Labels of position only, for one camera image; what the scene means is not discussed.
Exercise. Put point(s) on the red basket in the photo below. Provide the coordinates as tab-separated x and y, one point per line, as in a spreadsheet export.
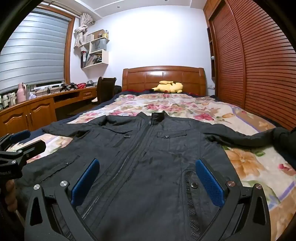
81	86

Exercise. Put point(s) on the black binders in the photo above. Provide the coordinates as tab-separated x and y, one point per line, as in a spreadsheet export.
83	59

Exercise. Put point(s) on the yellow plush toy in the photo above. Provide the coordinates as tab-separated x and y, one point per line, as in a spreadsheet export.
167	87

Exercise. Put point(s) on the dark wooden chair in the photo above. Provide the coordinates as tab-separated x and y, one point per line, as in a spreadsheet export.
105	89

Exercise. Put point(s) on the grey window blind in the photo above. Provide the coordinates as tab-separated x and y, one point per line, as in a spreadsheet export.
32	53

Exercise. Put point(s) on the white wall shelf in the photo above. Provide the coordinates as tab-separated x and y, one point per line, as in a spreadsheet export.
105	58

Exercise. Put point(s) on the wooden desk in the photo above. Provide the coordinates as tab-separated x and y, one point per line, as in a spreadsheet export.
34	111

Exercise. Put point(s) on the black zip jacket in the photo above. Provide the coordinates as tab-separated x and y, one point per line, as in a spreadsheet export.
143	162

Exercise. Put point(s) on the curtain rod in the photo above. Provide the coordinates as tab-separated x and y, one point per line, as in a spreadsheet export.
62	8

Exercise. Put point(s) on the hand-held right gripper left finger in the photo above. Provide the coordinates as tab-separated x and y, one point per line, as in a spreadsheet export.
85	184

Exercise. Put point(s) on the tied beige curtain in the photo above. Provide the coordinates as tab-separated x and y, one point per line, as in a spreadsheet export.
79	32

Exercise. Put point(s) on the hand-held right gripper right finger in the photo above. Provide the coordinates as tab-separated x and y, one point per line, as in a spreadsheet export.
209	183

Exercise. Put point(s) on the person's left hand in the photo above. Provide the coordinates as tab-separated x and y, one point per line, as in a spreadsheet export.
11	193

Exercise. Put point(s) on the grey paper bag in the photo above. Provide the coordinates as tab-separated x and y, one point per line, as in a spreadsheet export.
98	46

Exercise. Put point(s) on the silver box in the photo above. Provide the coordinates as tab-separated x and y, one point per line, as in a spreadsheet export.
90	83

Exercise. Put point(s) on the wooden window frame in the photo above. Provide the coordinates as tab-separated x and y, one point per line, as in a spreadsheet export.
69	51

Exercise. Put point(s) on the pink thermos bottle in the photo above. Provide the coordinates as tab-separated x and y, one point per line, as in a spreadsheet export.
22	93

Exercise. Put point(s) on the wooden bed headboard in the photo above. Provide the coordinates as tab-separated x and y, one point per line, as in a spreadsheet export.
161	75

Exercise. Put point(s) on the pen holder cup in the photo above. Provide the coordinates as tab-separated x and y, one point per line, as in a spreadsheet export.
105	34

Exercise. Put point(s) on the black tripod stands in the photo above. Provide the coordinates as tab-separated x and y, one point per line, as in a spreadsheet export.
68	87

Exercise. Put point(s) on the row of books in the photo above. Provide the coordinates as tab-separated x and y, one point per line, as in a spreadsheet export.
93	60

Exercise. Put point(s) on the wooden louvered wardrobe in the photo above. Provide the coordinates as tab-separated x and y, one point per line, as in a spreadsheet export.
254	69

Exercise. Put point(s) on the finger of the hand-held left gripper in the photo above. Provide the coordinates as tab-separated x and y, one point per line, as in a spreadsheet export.
20	136
32	148

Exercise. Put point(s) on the bed with floral blanket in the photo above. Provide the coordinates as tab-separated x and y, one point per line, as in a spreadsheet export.
185	109

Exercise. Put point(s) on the white bottle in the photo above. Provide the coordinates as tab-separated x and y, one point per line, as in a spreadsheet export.
11	99

